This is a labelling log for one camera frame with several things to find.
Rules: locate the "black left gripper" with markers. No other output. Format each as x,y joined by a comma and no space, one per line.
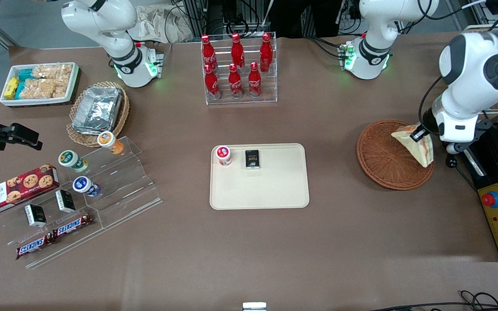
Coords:
427,118

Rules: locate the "triangular sandwich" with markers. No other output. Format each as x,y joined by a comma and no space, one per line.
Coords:
422,153

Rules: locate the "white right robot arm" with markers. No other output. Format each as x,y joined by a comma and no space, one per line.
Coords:
102,17

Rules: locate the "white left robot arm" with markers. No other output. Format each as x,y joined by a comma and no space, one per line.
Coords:
469,60

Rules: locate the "round brown wicker basket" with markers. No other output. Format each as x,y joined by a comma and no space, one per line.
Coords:
378,164

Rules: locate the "light woven wicker basket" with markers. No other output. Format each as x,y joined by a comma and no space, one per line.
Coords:
121,116

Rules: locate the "beige plastic serving tray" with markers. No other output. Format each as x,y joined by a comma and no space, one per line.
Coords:
275,185

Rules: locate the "teal snack packet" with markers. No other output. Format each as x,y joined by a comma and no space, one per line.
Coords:
26,74
20,90

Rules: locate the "yellow snack packet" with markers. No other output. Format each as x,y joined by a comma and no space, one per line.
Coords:
11,87

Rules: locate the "rice cracker snack pack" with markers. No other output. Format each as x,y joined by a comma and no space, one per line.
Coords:
41,90
52,71

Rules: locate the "red Walkers cookie box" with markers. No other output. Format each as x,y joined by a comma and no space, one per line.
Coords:
15,190

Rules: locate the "green-lid small yogurt bottle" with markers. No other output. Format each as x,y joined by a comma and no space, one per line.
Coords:
71,160

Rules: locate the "white rectangular snack bin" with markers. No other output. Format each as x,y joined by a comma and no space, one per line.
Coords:
72,84

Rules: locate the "small black snack box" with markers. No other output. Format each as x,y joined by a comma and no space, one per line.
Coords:
252,160
65,201
36,216

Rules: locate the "black machine housing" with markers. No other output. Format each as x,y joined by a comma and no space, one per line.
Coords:
491,164

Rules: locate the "blue-lid small yogurt bottle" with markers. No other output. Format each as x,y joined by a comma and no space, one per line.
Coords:
84,185

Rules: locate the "aluminium foil container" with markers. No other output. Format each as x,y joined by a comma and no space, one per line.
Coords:
97,110

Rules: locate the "orange-lid small yogurt bottle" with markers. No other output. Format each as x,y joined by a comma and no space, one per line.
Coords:
108,141

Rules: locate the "Snickers chocolate bar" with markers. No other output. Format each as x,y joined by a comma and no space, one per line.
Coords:
33,246
71,226

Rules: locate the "clear acrylic step stand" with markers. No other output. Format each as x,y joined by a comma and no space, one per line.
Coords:
123,181

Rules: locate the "red cola bottle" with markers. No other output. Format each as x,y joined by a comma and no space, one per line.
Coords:
208,49
212,84
237,52
235,84
266,52
254,82

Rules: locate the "crumpled beige paper bag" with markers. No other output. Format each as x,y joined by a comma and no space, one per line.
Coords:
154,26

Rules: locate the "clear acrylic bottle rack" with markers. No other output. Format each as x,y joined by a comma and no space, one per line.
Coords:
242,100

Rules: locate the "red-lid small yogurt bottle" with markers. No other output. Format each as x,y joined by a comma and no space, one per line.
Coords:
223,154

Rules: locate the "black equipment rack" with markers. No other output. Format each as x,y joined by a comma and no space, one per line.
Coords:
214,17

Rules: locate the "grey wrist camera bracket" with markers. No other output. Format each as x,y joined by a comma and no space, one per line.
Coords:
476,134

